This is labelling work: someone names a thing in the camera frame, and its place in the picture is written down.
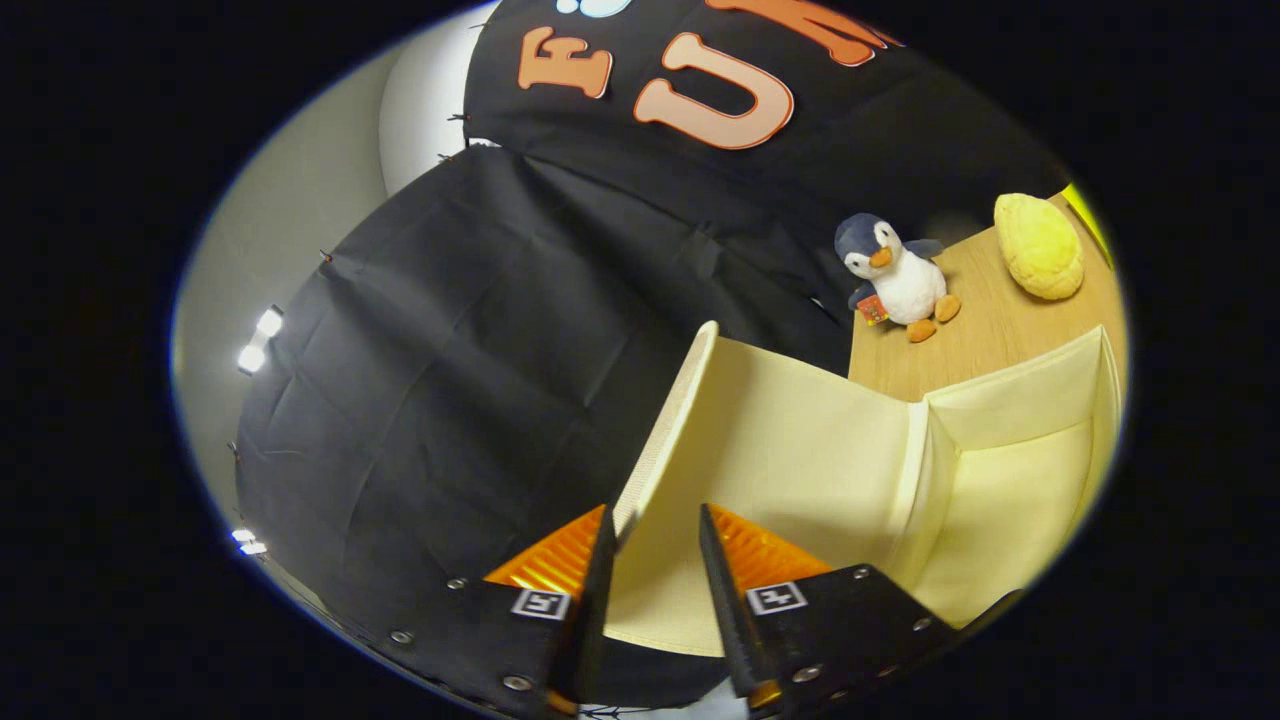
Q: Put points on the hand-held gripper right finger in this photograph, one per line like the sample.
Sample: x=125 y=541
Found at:
x=740 y=630

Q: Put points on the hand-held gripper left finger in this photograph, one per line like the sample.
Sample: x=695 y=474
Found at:
x=588 y=630

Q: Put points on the yellow bread-shaped plush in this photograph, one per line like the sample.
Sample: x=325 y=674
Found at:
x=1040 y=245

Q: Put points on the black backdrop cloth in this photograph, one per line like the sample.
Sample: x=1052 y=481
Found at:
x=450 y=400

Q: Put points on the yellow book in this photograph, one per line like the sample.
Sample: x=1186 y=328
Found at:
x=1086 y=215

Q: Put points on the beige fabric storage box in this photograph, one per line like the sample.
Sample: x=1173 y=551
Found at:
x=800 y=450

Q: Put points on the white ceiling light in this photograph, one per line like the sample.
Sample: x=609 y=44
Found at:
x=270 y=322
x=252 y=548

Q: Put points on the penguin plush toy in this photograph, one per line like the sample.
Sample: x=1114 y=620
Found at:
x=905 y=285

